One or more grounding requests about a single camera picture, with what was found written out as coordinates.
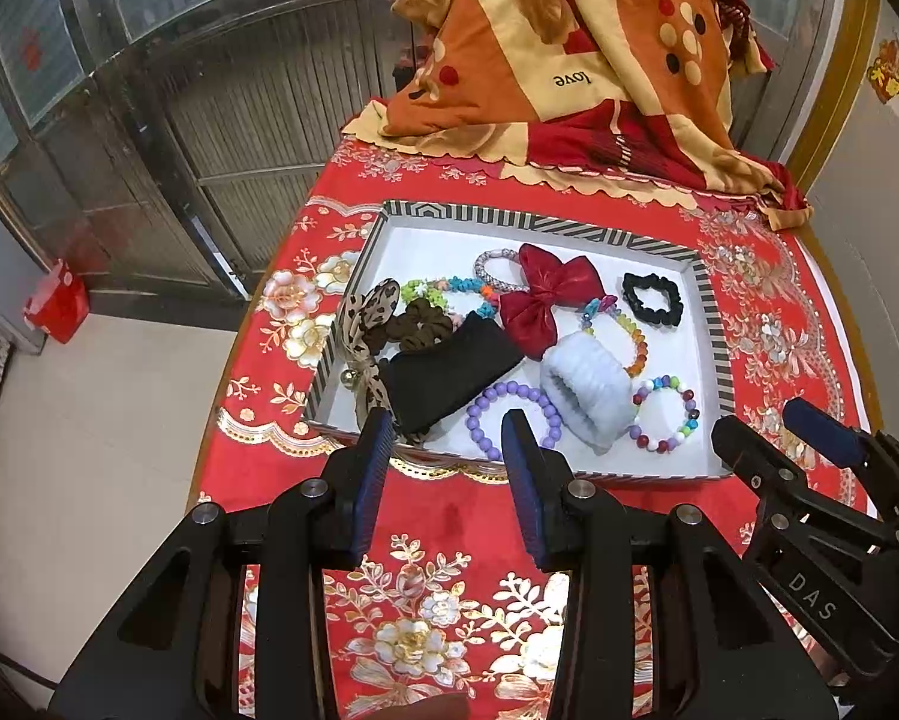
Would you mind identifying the colourful flower bead bracelet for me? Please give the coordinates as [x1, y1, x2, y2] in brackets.
[399, 275, 499, 320]

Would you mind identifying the translucent rainbow bead bracelet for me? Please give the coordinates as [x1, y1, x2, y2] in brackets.
[578, 296, 649, 380]

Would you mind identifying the orange and red printed quilt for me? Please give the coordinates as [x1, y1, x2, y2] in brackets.
[342, 0, 814, 232]

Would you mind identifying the metal-framed glass door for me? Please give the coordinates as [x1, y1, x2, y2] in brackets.
[0, 0, 420, 301]

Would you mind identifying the black scrunchie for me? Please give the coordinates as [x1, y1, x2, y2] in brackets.
[620, 270, 684, 331]

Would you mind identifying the red floral tablecloth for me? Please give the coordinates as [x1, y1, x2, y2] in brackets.
[187, 139, 870, 720]

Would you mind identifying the red bag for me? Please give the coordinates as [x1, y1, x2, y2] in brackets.
[22, 259, 92, 346]

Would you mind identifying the black fabric pouch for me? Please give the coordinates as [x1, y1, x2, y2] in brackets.
[380, 313, 525, 436]

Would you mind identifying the multicolour round bead bracelet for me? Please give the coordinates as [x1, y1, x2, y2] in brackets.
[627, 376, 701, 455]

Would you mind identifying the silver braided hair tie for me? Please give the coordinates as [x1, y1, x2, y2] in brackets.
[473, 246, 529, 287]

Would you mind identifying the striped-rim white tray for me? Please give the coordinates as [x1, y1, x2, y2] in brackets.
[301, 199, 736, 482]

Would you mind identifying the red paper wall decoration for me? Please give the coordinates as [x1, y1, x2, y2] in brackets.
[865, 34, 899, 121]

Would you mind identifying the purple bead bracelet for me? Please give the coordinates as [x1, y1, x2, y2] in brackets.
[465, 381, 563, 462]

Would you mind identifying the yellow wooden frame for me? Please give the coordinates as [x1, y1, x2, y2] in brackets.
[783, 0, 881, 192]

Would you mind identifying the white fluffy scrunchie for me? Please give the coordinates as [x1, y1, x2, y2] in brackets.
[539, 331, 639, 455]

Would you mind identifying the leopard print hair bow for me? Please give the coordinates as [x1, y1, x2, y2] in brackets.
[334, 279, 401, 436]

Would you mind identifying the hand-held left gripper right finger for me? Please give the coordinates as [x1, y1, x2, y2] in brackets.
[501, 409, 817, 720]

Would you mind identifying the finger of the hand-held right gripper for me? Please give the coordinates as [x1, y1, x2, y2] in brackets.
[711, 414, 892, 563]
[783, 397, 899, 533]

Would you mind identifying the red satin hair bow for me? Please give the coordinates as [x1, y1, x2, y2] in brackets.
[498, 242, 609, 359]

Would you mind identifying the grey cabinet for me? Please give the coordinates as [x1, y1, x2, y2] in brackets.
[0, 281, 49, 357]

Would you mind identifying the brown scrunchie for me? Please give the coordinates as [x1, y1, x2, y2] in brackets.
[385, 298, 461, 355]

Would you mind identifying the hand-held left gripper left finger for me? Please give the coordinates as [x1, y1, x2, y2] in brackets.
[48, 407, 396, 720]

